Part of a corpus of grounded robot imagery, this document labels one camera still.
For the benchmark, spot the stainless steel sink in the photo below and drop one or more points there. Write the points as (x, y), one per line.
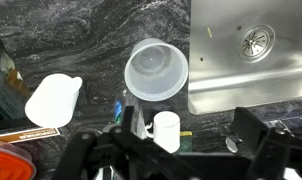
(244, 53)

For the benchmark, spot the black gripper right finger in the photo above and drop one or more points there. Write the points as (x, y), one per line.
(274, 148)

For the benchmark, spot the white mug near bottle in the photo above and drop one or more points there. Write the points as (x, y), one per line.
(165, 130)

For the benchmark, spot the dark coffee bag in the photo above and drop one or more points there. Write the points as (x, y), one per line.
(14, 125)

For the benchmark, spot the clear plastic water bottle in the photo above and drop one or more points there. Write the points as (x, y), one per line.
(126, 99)

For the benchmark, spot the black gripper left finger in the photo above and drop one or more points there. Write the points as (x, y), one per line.
(131, 157)

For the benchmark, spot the yellow green sponge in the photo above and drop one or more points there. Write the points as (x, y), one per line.
(186, 140)

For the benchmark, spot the white mug lying sideways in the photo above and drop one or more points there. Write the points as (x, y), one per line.
(53, 102)

